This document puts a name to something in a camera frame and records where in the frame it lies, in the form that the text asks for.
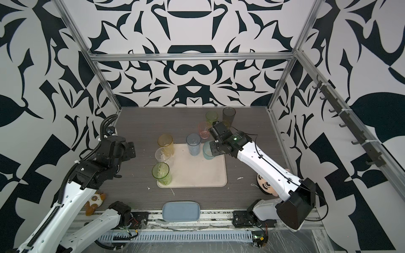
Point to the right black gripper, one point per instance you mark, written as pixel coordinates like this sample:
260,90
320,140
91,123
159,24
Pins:
214,151

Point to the black wall hook rack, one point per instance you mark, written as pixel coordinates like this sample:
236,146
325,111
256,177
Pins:
350,121

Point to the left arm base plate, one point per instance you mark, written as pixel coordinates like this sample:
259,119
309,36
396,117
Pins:
136,220

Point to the teal frosted plastic cup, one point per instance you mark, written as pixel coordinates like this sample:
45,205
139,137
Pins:
207,153

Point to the pink plastic cup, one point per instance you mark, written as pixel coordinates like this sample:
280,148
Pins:
203,129

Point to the beige plastic tray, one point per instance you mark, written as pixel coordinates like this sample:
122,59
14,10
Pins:
195,171

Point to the tall green plastic cup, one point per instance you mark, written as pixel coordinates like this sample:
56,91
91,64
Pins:
161,172

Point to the blue grey oval dish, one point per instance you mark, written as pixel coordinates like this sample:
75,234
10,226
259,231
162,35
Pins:
181,211

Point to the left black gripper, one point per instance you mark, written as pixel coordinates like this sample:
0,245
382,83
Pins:
130,148

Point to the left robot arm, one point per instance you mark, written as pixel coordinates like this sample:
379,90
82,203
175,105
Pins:
80,184

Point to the blue clear plastic cup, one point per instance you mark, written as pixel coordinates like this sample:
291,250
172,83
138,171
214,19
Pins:
193,141

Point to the cartoon face plush toy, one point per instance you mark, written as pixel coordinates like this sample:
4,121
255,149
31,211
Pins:
265,187

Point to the grey smoked plastic cup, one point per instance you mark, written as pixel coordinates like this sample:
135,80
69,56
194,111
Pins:
228,116

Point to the white slotted cable duct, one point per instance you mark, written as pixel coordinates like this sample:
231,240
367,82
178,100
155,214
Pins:
180,236

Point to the white brown plush toy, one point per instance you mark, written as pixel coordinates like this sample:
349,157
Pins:
94,202

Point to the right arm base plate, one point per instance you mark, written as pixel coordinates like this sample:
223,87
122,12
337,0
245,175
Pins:
245,219

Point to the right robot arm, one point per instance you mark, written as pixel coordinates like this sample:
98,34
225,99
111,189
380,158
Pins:
296,197

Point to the small green plastic cup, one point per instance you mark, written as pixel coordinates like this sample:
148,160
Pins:
211,117

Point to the amber plastic cup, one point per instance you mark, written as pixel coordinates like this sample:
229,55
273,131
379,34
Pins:
166,142

